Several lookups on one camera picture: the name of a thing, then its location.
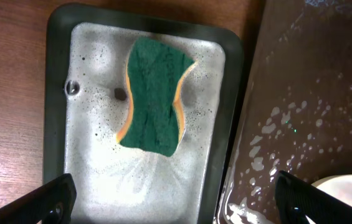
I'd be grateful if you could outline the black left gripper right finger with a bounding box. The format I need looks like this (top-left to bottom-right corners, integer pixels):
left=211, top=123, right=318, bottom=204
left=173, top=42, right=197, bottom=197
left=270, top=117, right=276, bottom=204
left=275, top=170, right=352, bottom=224

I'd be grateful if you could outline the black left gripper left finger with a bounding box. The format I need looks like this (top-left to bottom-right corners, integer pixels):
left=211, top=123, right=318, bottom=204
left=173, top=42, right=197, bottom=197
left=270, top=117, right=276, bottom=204
left=0, top=174, right=77, bottom=223

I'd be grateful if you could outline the green yellow sponge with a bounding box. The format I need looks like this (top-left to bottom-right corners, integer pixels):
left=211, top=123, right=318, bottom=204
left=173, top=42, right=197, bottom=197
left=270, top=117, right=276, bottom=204
left=116, top=37, right=195, bottom=157

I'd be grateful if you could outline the brown serving tray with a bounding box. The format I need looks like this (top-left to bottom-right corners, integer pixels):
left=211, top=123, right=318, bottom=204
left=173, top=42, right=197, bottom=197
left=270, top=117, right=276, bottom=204
left=214, top=0, right=352, bottom=223

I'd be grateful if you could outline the black soapy water tray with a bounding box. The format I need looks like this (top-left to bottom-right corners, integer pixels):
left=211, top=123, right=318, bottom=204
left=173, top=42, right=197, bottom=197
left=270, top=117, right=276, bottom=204
left=43, top=3, right=244, bottom=223

